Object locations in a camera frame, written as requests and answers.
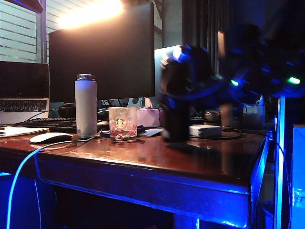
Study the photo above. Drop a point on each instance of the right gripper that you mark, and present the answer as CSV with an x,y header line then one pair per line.
x,y
208,89

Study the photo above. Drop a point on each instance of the black thermos bottle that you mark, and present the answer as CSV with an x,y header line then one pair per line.
x,y
176,124

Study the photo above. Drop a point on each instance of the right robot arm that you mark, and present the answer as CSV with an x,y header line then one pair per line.
x,y
262,71

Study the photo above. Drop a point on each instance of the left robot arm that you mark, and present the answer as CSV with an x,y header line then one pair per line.
x,y
28,4

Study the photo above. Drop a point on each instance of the bronze thermos bottle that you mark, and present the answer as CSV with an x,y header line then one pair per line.
x,y
226,115

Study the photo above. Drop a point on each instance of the printed glass cup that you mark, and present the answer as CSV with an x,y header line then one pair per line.
x,y
123,124

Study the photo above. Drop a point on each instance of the white thermos bottle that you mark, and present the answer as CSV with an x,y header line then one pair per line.
x,y
86,107

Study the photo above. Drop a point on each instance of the purple tissue box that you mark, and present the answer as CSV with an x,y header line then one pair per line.
x,y
147,118

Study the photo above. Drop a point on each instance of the flat silver card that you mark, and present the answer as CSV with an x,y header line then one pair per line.
x,y
151,132

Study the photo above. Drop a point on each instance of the white power adapter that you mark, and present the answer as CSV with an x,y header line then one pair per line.
x,y
206,130

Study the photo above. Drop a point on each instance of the clear plastic container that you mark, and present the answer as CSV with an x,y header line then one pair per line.
x,y
253,119

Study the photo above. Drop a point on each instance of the large black monitor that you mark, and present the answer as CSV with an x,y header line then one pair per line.
x,y
102,62

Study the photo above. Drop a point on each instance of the black headphones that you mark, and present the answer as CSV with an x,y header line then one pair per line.
x,y
67,111

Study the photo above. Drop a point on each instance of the dark curved panel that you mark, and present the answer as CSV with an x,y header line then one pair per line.
x,y
295,112

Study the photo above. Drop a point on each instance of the black keyboard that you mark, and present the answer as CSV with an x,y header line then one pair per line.
x,y
52,124

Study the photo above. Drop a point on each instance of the white computer mouse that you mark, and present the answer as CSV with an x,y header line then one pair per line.
x,y
50,138

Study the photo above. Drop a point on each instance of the white box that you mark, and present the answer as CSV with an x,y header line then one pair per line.
x,y
299,167

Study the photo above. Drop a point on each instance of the silver laptop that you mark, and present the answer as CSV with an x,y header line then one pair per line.
x,y
23,81

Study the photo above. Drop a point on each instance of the white notebook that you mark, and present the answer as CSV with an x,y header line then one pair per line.
x,y
21,131

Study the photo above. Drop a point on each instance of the white window blinds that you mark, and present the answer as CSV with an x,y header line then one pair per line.
x,y
16,31

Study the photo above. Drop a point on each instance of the blue-lit metal post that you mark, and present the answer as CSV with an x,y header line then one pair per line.
x,y
279,167

